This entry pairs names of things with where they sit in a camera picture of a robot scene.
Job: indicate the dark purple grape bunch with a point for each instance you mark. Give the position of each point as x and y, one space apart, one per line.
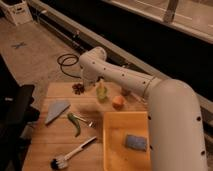
78 88

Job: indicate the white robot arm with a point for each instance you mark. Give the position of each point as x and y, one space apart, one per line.
176 134

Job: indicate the yellow plastic tray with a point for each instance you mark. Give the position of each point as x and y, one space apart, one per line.
116 155

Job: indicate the yellow green bottle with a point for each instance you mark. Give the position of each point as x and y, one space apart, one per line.
101 91

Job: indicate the orange peach fruit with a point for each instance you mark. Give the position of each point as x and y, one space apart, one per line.
118 102

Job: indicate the metal fork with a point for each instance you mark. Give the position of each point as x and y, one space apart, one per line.
89 123

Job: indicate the green chili pepper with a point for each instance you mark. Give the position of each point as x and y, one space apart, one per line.
75 122

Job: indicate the grey triangular cloth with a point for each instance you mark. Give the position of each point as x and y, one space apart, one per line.
56 109

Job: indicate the blue sponge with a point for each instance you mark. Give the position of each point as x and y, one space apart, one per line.
136 142

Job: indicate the white dish brush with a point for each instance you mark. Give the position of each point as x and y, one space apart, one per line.
61 162

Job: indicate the black chair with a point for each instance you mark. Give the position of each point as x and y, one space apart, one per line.
19 112

